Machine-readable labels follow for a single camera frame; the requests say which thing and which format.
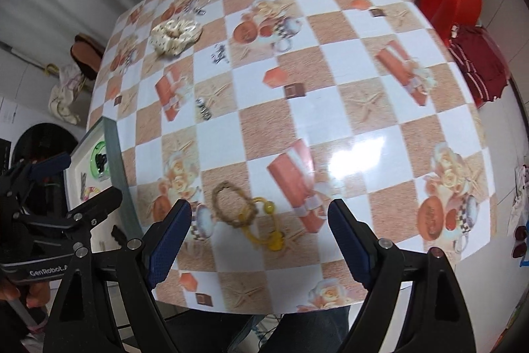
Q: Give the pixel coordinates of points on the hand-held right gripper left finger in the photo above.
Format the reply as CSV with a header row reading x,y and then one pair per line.
x,y
171,241

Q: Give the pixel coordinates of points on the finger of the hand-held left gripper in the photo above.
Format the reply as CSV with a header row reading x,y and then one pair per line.
x,y
99,206
53,162

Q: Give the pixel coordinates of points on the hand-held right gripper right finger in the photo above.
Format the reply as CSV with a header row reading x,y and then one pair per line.
x,y
351,241

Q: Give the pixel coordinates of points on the green plastic bangle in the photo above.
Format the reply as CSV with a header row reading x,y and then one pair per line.
x,y
94,171

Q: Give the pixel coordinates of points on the small black hair clip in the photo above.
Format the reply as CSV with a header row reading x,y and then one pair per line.
x,y
100,160

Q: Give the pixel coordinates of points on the white tray with grey rim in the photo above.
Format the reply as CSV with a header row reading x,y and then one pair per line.
x,y
115,158

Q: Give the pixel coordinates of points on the person's left hand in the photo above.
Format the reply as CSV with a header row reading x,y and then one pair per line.
x,y
37,291

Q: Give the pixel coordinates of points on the black round object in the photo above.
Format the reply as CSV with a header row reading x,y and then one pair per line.
x,y
45,142

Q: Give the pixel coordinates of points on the cream tote bag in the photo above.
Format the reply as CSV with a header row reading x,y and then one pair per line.
x,y
62,105

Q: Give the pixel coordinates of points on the person's legs in jeans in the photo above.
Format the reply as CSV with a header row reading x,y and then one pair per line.
x,y
297,332

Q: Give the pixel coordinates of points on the brown slipper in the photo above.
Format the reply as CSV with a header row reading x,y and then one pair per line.
x,y
93,43
84,57

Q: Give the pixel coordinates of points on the dark red object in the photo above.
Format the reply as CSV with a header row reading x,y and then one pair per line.
x,y
520,243

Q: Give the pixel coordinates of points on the white plastic bag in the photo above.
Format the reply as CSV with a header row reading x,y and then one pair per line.
x,y
520,196

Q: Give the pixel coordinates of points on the cream polka-dot scrunchie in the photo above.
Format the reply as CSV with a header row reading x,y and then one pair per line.
x,y
175,34

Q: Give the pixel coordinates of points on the checkered printed tablecloth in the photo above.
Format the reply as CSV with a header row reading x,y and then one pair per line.
x,y
330,59

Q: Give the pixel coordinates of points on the clear keyring with clasp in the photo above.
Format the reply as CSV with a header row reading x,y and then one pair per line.
x,y
198,10

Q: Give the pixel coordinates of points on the maroon striped garment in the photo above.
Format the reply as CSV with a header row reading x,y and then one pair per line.
x,y
479,59

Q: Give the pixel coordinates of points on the red plastic chair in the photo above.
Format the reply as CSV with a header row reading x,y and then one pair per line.
x,y
465,1

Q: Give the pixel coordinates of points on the beige cabinet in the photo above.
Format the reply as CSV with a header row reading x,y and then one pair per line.
x,y
508,26

